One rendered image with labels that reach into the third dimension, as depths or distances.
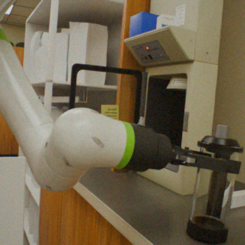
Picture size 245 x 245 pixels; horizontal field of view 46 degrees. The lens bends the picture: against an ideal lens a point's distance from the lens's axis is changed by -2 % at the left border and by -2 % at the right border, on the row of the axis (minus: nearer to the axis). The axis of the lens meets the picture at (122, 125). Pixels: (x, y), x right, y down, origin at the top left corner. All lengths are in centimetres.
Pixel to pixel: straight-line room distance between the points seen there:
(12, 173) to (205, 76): 90
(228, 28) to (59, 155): 123
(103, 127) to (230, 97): 106
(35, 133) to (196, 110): 61
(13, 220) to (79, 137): 25
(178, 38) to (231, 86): 56
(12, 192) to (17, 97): 42
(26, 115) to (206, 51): 68
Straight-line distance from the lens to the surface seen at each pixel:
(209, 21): 111
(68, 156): 50
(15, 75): 68
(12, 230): 27
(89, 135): 49
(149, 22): 119
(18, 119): 64
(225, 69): 154
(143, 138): 55
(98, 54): 236
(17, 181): 26
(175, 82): 115
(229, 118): 149
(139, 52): 122
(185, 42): 103
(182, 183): 107
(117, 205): 92
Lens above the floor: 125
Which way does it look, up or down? 5 degrees down
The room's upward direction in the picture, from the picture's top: 4 degrees clockwise
